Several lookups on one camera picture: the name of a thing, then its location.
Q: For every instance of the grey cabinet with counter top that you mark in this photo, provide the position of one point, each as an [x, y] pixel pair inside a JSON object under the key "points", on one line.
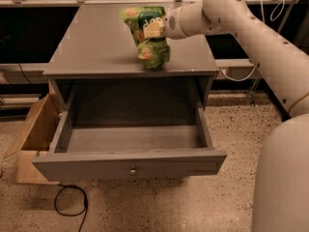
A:
{"points": [[103, 80]]}

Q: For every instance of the brown cardboard box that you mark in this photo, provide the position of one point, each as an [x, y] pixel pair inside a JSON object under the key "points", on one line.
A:
{"points": [[34, 139]]}

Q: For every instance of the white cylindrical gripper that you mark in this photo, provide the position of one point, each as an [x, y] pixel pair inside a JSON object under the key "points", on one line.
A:
{"points": [[171, 24]]}

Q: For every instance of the green rice chip bag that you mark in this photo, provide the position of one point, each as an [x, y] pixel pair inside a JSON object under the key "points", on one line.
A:
{"points": [[153, 52]]}

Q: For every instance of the grey open top drawer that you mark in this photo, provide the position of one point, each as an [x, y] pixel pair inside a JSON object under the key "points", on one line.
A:
{"points": [[167, 142]]}

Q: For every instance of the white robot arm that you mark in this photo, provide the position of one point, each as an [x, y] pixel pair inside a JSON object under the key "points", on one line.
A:
{"points": [[281, 195]]}

